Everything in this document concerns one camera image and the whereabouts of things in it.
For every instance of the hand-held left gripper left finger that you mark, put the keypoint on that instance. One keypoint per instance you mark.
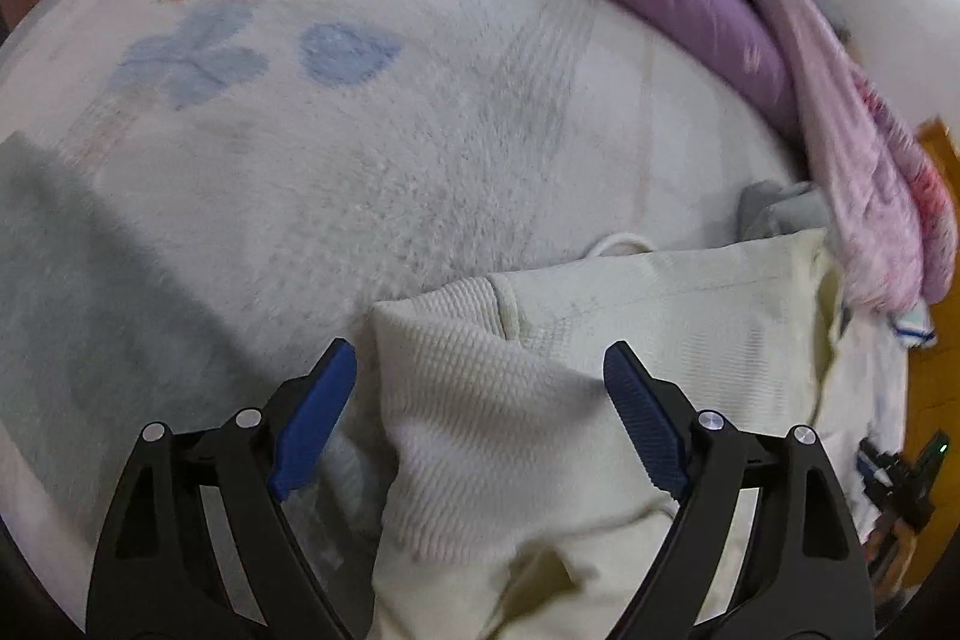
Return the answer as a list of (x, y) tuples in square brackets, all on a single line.
[(311, 422)]

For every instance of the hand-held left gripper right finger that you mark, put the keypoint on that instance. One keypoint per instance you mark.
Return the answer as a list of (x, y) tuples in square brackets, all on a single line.
[(645, 422)]

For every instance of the cream white knit sweater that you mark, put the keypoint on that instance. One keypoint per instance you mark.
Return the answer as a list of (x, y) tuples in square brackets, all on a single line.
[(540, 400)]

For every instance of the grey zip hoodie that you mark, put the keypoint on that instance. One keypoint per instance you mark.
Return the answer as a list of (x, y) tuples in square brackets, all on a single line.
[(780, 209)]

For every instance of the bed with pale floral sheet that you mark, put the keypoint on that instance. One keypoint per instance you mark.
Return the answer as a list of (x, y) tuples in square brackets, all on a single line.
[(375, 123)]

